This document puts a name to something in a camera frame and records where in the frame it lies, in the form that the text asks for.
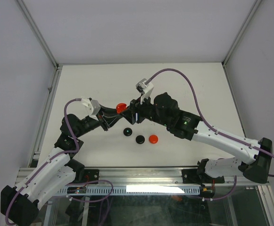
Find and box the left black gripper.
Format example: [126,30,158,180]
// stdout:
[75,104,122,138]

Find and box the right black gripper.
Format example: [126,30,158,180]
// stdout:
[119,93,171,129]

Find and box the red charging case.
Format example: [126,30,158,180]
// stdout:
[149,135,158,144]
[116,103,127,114]

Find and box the black earbud charging case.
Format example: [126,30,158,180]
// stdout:
[135,135,145,144]

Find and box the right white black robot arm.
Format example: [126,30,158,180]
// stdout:
[116,93,272,184]

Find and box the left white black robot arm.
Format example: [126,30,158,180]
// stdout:
[0,103,122,226]

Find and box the small green circuit board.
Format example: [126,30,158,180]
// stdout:
[67,187,87,194]

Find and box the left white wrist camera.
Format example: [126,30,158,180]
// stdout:
[80,97,101,121]

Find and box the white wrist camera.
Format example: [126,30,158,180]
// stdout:
[136,79,154,104]
[80,97,101,121]

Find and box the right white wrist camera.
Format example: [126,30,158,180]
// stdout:
[136,79,154,104]

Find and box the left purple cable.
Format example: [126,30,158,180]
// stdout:
[5,98,83,224]

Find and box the purple cable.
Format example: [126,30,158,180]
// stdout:
[147,68,274,177]
[5,98,83,224]

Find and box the aluminium mounting rail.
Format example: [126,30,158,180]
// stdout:
[17,166,268,186]

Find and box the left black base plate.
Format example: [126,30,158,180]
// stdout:
[80,169,100,184]

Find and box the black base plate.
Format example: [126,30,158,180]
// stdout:
[181,169,225,185]
[80,169,100,184]

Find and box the left aluminium frame post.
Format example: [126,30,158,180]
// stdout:
[16,0,58,68]

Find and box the aluminium frame post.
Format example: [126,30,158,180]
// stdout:
[16,0,58,68]
[223,0,263,66]

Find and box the grey slotted cable duct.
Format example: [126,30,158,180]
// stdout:
[56,185,200,196]

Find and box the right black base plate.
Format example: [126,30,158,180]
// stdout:
[181,169,225,185]

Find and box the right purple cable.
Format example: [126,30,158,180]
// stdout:
[147,68,274,177]

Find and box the right aluminium frame post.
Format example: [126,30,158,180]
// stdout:
[223,0,263,66]

